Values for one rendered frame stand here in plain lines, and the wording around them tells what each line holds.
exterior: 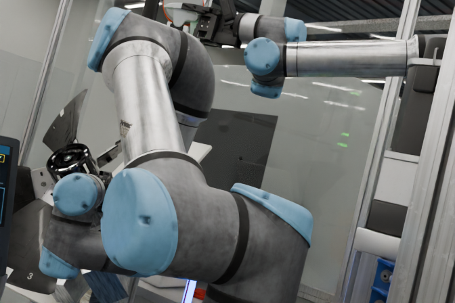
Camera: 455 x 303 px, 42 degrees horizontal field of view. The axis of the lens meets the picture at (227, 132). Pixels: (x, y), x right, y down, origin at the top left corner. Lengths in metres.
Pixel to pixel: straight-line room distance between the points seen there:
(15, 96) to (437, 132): 6.58
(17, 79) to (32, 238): 5.78
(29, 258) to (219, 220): 0.84
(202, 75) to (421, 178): 0.43
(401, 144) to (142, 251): 0.46
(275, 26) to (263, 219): 0.74
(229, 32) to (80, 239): 0.63
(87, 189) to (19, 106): 6.16
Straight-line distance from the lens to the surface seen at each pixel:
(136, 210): 0.66
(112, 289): 1.53
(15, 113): 7.22
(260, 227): 0.72
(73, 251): 1.13
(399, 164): 0.94
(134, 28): 0.99
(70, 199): 1.09
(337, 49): 1.23
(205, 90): 1.06
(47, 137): 1.92
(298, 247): 0.75
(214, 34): 1.46
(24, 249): 1.47
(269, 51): 1.22
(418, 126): 0.94
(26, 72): 7.24
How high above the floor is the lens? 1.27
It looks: 4 degrees up
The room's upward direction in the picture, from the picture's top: 14 degrees clockwise
